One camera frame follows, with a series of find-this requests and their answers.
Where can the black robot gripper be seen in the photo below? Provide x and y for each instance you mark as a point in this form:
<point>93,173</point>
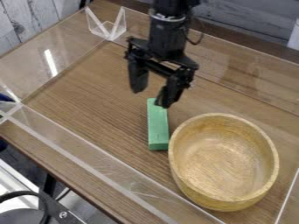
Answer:
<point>160,54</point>

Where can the green rectangular block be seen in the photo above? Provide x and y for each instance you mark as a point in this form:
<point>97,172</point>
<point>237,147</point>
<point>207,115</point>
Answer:
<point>156,126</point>

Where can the light wooden bowl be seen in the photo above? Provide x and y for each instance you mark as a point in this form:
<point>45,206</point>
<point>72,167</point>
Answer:
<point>224,162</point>

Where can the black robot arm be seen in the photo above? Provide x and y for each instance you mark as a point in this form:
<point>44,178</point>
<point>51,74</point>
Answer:
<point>171,5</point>

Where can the black table leg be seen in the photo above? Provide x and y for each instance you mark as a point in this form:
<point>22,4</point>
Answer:
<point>49,185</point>

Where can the clear acrylic corner bracket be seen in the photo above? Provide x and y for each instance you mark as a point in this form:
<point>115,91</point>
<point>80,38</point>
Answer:
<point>107,30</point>

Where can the clear acrylic enclosure wall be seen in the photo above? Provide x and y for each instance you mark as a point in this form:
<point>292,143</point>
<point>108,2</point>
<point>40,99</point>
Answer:
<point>77,122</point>

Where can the black metal clamp bracket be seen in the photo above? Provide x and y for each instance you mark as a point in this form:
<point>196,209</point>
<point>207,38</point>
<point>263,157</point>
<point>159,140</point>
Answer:
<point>55,213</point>

